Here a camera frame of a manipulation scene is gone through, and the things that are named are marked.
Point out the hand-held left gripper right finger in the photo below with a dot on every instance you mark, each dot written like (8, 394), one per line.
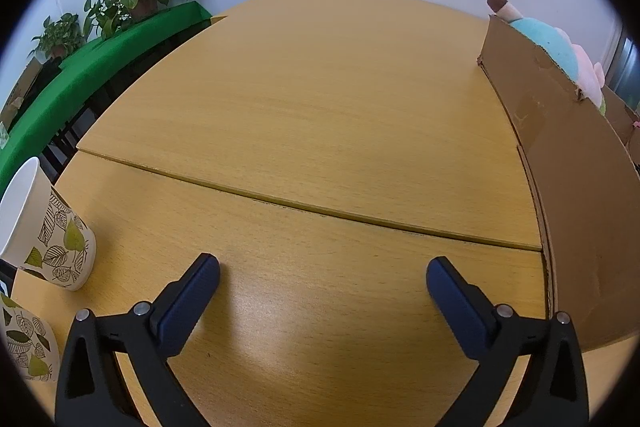
(460, 307)

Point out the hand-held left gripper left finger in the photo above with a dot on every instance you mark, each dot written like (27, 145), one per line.
(187, 302)

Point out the large cardboard box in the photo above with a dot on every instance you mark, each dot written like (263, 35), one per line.
(585, 207)

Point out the leaf print paper cup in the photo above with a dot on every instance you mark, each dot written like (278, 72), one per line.
(55, 237)
(27, 337)

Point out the black chair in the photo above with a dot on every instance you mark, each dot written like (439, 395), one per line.
(60, 147)

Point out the wooden desk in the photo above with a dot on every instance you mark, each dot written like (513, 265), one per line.
(310, 107)

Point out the green tablecloth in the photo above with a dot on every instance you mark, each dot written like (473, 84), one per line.
(100, 52)

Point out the small brown cardboard box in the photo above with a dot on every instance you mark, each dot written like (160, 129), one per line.
(20, 92)

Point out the teal and pink plush pig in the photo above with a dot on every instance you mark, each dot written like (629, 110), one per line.
(550, 42)

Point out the glass door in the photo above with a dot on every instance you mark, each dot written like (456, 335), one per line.
(627, 67)

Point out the small potted green plant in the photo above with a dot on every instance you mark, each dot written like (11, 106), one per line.
(60, 34)

